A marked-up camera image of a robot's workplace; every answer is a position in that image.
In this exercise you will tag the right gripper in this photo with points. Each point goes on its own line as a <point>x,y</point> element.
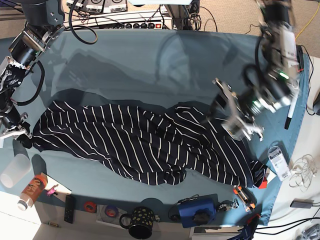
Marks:
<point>14,124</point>

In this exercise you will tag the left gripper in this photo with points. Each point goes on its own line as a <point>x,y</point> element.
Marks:
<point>224,108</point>

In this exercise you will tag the navy white striped t-shirt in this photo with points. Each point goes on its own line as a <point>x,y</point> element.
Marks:
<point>148,147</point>

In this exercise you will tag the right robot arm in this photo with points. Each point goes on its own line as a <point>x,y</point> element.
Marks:
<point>44,24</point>

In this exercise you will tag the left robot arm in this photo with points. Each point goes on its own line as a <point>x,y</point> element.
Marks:
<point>272,81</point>

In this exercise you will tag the translucent plastic cup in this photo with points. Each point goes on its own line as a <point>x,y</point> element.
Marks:
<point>15,170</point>

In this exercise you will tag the orange labelled bottle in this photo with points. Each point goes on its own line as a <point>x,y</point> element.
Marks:
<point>31,192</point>

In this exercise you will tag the teal tablecloth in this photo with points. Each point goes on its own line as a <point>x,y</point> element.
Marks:
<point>153,69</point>

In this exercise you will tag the pink toy figure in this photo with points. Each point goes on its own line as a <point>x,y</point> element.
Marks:
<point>52,191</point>

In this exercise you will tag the white paper sheet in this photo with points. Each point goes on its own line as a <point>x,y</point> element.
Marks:
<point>53,184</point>

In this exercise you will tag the black white marker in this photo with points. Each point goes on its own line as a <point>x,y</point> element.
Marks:
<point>290,112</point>

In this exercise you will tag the clear plastic package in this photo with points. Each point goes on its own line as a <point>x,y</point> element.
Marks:
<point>279,163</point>

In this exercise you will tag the black remote control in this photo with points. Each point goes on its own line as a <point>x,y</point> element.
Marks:
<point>69,208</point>

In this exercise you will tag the orange black power strip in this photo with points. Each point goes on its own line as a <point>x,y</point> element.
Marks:
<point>300,58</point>

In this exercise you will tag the white paper card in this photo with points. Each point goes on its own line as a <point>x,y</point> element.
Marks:
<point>269,175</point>

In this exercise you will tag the orange tape roll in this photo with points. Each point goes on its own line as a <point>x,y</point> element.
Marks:
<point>90,207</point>

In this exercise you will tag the red cube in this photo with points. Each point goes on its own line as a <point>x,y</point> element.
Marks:
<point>264,183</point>

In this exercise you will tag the orange black utility knife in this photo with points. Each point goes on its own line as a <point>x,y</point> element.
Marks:
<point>248,204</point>

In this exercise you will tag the metal keyring clip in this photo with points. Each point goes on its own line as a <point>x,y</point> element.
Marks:
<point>227,206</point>

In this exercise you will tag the purple tape roll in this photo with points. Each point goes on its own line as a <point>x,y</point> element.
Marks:
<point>111,211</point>

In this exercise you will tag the blue box with knob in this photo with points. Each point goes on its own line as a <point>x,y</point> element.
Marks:
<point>197,212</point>

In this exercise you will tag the black mug yellow pattern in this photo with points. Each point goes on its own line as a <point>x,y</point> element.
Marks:
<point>139,223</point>

